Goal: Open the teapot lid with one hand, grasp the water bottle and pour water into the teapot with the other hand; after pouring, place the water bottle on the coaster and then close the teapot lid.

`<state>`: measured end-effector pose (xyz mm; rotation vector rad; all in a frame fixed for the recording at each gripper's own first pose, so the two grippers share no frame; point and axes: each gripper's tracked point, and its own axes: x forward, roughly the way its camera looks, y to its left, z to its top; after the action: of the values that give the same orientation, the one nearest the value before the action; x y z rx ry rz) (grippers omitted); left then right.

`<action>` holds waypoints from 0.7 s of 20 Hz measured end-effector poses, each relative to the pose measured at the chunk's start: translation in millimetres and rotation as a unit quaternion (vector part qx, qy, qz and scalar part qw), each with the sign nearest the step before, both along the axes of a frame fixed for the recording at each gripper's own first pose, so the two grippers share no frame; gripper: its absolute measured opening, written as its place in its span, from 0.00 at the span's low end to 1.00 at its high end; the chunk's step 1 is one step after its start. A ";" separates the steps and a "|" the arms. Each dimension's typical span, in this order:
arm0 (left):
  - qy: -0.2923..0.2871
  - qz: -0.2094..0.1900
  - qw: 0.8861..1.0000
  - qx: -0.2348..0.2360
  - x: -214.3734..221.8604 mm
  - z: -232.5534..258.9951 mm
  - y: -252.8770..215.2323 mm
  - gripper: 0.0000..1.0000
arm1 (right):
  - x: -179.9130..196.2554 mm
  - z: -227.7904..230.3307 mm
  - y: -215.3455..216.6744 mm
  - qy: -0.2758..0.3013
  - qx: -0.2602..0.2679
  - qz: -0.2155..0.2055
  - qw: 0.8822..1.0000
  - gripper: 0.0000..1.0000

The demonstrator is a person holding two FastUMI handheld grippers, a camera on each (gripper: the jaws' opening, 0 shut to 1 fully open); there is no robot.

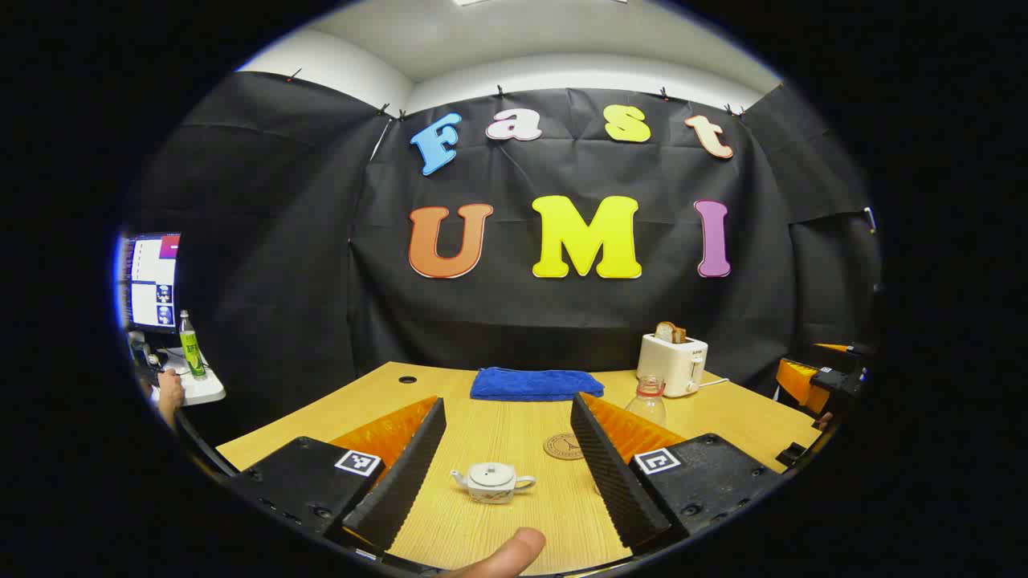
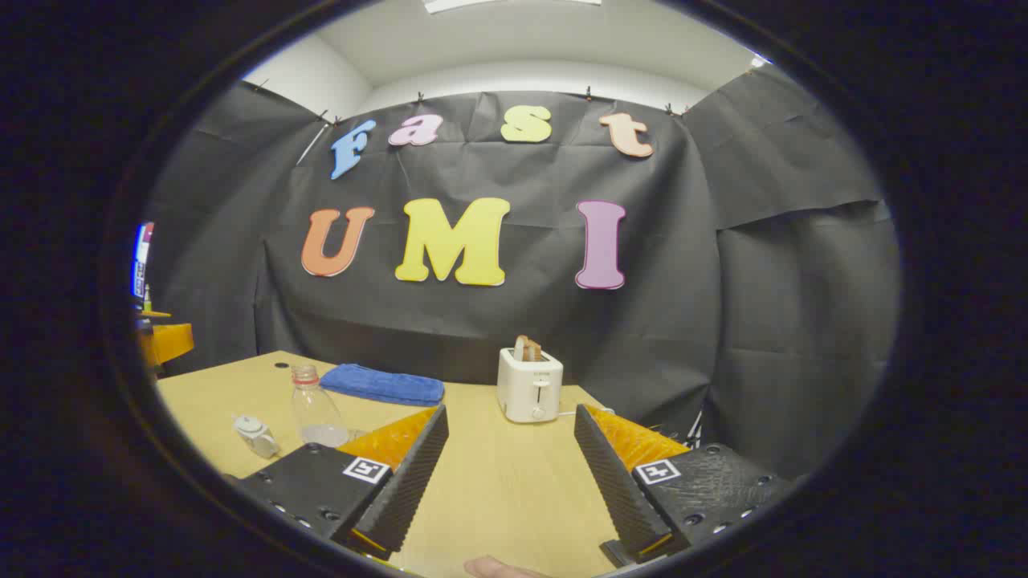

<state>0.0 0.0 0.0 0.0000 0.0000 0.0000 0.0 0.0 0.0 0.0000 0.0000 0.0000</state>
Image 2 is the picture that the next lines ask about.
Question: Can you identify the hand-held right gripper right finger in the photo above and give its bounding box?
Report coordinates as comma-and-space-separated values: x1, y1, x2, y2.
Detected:
573, 404, 792, 567

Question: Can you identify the computer monitor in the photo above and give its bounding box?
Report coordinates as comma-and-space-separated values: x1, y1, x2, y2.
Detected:
133, 222, 155, 299

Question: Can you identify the black backdrop cloth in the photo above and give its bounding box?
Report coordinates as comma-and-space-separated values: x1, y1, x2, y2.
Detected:
145, 64, 902, 482

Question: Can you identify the folded blue towel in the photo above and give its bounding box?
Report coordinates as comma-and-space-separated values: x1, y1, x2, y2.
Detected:
320, 364, 445, 407

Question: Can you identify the clear plastic water bottle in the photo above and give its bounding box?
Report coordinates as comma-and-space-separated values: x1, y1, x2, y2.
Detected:
291, 365, 350, 449

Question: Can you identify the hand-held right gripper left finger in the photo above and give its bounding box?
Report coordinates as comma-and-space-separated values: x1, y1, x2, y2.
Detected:
233, 404, 450, 561

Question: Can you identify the white toaster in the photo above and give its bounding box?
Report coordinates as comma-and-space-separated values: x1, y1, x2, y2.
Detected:
496, 347, 565, 425

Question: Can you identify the white floral teacup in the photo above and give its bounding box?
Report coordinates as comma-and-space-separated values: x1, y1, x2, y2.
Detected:
235, 421, 280, 460

